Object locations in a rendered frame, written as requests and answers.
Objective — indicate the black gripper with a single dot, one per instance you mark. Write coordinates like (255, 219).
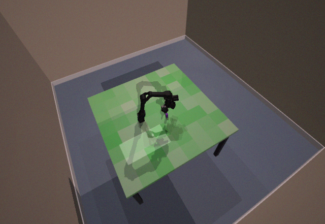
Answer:
(165, 109)

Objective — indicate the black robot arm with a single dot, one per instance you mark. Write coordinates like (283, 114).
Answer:
(167, 96)

